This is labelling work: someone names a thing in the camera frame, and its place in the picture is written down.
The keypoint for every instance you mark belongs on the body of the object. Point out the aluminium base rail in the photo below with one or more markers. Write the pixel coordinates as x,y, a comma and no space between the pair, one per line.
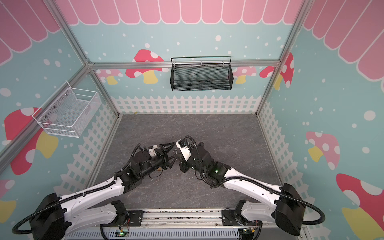
194,224

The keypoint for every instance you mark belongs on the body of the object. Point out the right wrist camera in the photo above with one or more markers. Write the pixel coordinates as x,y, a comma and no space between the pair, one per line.
184,148

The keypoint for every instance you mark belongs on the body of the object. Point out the white wire basket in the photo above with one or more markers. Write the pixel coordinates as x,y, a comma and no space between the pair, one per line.
68,112

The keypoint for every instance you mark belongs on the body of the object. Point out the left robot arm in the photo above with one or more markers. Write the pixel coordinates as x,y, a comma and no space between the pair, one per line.
57,216

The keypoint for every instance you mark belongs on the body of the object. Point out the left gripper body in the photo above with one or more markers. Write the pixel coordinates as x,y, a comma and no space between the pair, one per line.
164,156

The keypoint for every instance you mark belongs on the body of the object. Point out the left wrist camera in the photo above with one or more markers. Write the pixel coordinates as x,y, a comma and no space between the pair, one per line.
152,150

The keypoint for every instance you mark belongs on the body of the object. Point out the black wire basket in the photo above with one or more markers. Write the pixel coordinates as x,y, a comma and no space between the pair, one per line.
212,73

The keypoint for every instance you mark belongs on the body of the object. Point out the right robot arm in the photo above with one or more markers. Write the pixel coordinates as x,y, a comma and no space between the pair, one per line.
282,204

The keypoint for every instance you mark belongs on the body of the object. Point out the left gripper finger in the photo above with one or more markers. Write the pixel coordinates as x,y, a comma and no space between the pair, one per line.
170,162
167,147

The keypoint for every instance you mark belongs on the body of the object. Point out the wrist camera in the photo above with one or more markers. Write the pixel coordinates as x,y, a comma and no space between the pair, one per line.
152,150
184,148

